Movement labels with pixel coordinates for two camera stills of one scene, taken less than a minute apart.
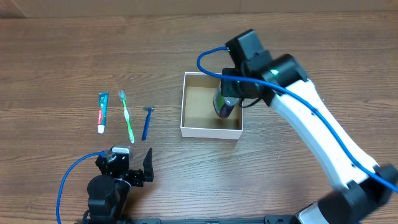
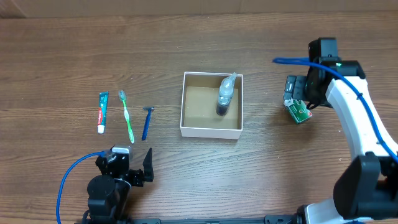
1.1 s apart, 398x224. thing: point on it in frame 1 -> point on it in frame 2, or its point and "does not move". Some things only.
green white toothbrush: [122, 96] does not move
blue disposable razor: [146, 124] does not move
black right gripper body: [230, 92] -> [294, 88]
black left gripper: [137, 175] does not move
